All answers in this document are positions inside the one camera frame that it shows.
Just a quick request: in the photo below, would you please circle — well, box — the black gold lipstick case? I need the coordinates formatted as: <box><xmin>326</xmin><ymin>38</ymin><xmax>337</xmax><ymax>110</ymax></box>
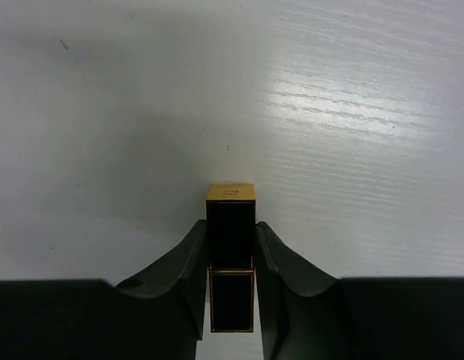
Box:
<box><xmin>205</xmin><ymin>184</ymin><xmax>256</xmax><ymax>333</ymax></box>

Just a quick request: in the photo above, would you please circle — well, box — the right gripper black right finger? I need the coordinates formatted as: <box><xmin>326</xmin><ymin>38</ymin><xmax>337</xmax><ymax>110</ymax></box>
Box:
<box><xmin>255</xmin><ymin>222</ymin><xmax>464</xmax><ymax>359</ymax></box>

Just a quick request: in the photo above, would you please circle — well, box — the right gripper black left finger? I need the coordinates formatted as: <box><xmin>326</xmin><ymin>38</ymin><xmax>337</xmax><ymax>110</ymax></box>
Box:
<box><xmin>0</xmin><ymin>220</ymin><xmax>207</xmax><ymax>359</ymax></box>

